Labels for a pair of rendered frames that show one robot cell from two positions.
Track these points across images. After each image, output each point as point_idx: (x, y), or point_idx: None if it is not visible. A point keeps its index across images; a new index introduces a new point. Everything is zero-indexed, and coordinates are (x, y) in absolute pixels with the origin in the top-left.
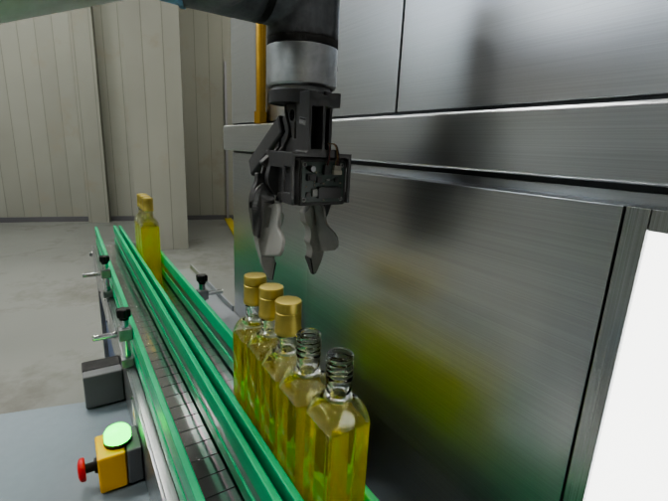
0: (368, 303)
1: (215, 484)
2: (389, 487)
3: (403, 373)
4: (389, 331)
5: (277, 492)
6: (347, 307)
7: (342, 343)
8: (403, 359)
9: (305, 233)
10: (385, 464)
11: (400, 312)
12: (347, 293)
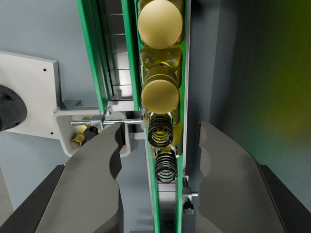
0: (284, 95)
1: (120, 25)
2: (224, 66)
3: (243, 128)
4: (262, 125)
5: (137, 99)
6: (284, 37)
7: (257, 24)
8: (249, 134)
9: (208, 158)
10: (229, 64)
11: (273, 155)
12: (300, 37)
